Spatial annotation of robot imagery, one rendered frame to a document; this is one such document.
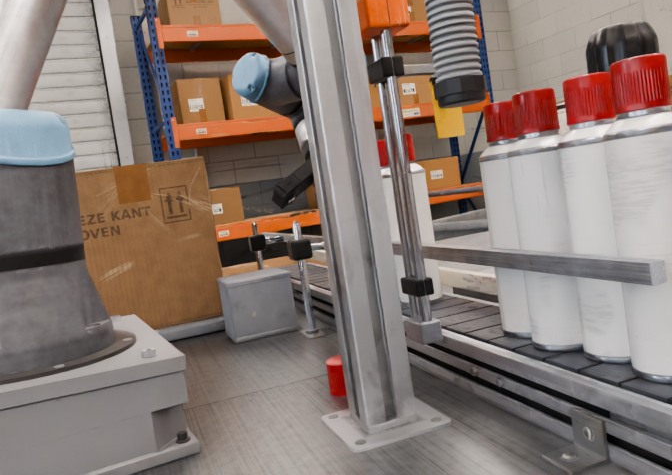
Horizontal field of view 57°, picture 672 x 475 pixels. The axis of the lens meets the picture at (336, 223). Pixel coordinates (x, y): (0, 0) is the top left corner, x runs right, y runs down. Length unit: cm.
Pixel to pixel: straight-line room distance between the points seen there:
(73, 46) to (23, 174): 444
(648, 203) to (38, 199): 47
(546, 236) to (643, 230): 10
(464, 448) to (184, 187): 70
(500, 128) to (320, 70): 16
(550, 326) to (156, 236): 70
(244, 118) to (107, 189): 344
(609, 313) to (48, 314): 44
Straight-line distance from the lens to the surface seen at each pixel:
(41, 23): 80
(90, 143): 487
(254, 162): 526
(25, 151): 59
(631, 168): 43
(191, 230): 105
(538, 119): 51
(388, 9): 57
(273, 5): 88
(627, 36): 83
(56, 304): 58
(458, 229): 293
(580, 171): 47
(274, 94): 102
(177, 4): 453
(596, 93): 48
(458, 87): 42
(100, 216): 105
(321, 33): 51
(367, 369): 51
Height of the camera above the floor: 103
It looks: 3 degrees down
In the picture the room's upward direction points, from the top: 9 degrees counter-clockwise
